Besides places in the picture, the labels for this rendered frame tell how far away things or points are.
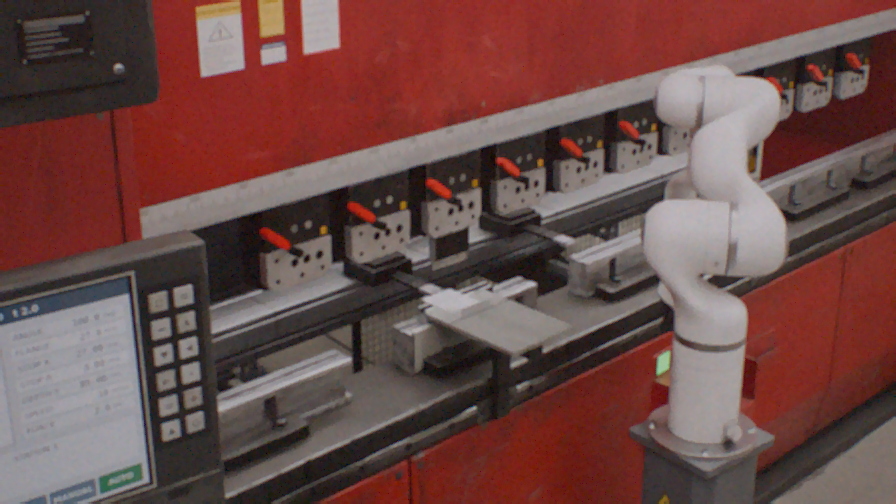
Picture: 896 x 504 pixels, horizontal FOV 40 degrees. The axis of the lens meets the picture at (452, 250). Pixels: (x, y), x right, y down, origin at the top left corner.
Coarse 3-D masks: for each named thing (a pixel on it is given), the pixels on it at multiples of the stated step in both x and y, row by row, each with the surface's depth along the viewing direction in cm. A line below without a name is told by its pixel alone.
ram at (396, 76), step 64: (192, 0) 200; (256, 0) 208; (384, 0) 228; (448, 0) 239; (512, 0) 251; (576, 0) 265; (640, 0) 280; (704, 0) 297; (768, 0) 316; (832, 0) 338; (192, 64) 203; (256, 64) 212; (320, 64) 222; (384, 64) 232; (448, 64) 244; (512, 64) 256; (576, 64) 270; (640, 64) 286; (768, 64) 324; (192, 128) 206; (256, 128) 216; (320, 128) 225; (384, 128) 236; (512, 128) 262; (192, 192) 210; (320, 192) 230
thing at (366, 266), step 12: (396, 252) 284; (348, 264) 282; (360, 264) 281; (372, 264) 278; (384, 264) 279; (396, 264) 281; (408, 264) 283; (360, 276) 280; (372, 276) 277; (384, 276) 279; (396, 276) 279; (408, 276) 279; (420, 288) 272; (432, 288) 272
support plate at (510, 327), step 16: (512, 304) 265; (448, 320) 258; (464, 320) 258; (480, 320) 258; (496, 320) 258; (512, 320) 258; (528, 320) 258; (544, 320) 258; (480, 336) 251; (496, 336) 251; (512, 336) 251; (528, 336) 251; (544, 336) 251; (512, 352) 244
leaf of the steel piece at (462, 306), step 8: (456, 296) 269; (464, 296) 269; (432, 304) 265; (440, 304) 265; (448, 304) 265; (456, 304) 265; (464, 304) 265; (472, 304) 265; (480, 304) 261; (488, 304) 263; (448, 312) 262; (456, 312) 261; (464, 312) 259; (472, 312) 260
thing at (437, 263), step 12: (468, 228) 265; (432, 240) 260; (444, 240) 261; (456, 240) 263; (468, 240) 266; (432, 252) 261; (444, 252) 262; (456, 252) 264; (432, 264) 262; (444, 264) 264
